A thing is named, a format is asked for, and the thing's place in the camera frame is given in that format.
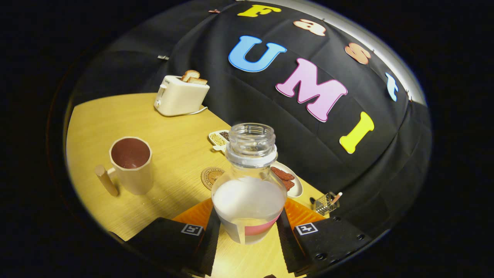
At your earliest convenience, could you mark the round wooden coaster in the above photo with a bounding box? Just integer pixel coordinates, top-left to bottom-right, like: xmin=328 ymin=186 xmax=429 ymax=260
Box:
xmin=201 ymin=167 xmax=225 ymax=190

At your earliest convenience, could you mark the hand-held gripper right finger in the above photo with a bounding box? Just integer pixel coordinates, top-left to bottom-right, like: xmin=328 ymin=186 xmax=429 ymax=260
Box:
xmin=276 ymin=198 xmax=373 ymax=275

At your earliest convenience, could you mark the white toaster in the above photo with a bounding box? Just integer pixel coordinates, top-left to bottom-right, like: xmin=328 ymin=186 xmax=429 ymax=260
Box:
xmin=154 ymin=75 xmax=210 ymax=117

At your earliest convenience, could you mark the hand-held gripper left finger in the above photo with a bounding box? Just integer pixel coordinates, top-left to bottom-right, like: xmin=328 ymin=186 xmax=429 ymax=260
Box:
xmin=127 ymin=198 xmax=221 ymax=276

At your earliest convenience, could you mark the white divided dish with grains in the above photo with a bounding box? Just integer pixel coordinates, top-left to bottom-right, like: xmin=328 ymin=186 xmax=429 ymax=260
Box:
xmin=208 ymin=130 xmax=231 ymax=154

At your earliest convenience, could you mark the metal wire basket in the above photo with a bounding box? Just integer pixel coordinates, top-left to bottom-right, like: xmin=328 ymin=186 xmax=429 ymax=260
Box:
xmin=313 ymin=192 xmax=341 ymax=216

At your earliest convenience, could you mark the clear juice bottle pink label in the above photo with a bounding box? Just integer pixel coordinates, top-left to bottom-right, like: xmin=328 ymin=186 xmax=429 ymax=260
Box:
xmin=211 ymin=123 xmax=288 ymax=245

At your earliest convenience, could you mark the black backdrop cloth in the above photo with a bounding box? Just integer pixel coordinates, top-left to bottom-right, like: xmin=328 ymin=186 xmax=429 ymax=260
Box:
xmin=71 ymin=0 xmax=433 ymax=240

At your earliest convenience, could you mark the wooden table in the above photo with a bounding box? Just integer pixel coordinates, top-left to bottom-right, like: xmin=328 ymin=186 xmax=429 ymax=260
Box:
xmin=66 ymin=93 xmax=328 ymax=278

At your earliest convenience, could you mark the white round plate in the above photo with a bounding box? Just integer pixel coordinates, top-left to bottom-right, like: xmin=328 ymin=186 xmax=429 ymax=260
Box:
xmin=270 ymin=161 xmax=303 ymax=198

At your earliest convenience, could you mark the beige cup with handle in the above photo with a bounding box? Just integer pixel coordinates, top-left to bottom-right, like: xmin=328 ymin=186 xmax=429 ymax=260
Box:
xmin=95 ymin=136 xmax=154 ymax=197

